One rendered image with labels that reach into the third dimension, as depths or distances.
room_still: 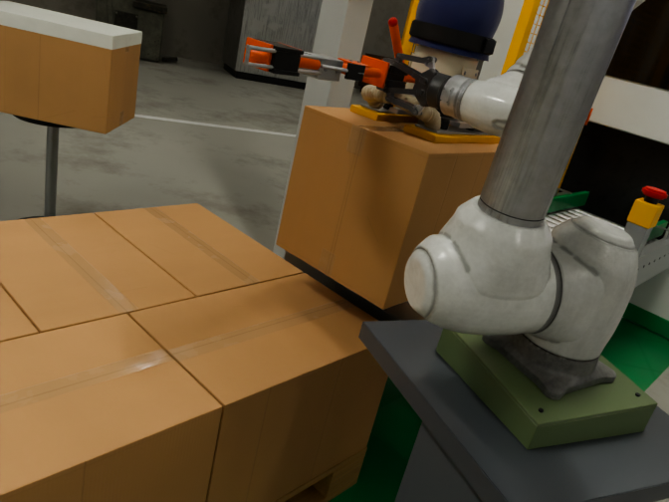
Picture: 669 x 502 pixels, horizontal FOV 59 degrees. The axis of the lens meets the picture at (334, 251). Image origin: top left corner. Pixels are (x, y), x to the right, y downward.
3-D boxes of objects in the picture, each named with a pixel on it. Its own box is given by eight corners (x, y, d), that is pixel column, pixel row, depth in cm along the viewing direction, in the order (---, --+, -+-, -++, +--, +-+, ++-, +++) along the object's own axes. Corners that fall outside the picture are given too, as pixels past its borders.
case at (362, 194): (397, 222, 211) (428, 113, 196) (494, 270, 189) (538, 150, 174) (275, 244, 167) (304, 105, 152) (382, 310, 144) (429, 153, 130)
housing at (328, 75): (319, 75, 132) (323, 54, 130) (340, 82, 128) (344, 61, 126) (296, 72, 126) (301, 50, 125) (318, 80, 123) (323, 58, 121)
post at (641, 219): (529, 452, 215) (642, 196, 177) (546, 463, 211) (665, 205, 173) (521, 459, 210) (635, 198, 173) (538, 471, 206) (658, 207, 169)
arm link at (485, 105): (456, 134, 126) (492, 108, 132) (521, 156, 117) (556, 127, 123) (457, 88, 119) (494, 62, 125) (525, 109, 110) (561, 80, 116)
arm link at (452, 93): (453, 122, 124) (431, 114, 127) (475, 123, 130) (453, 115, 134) (466, 78, 120) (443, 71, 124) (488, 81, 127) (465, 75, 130)
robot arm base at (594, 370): (629, 376, 109) (642, 353, 106) (552, 401, 97) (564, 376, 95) (555, 321, 122) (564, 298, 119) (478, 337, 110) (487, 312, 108)
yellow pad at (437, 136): (469, 133, 174) (475, 117, 173) (499, 143, 169) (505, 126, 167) (402, 131, 150) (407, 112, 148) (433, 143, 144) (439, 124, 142)
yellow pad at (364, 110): (419, 116, 185) (423, 100, 183) (445, 125, 180) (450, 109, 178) (348, 111, 161) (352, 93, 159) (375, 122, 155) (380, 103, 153)
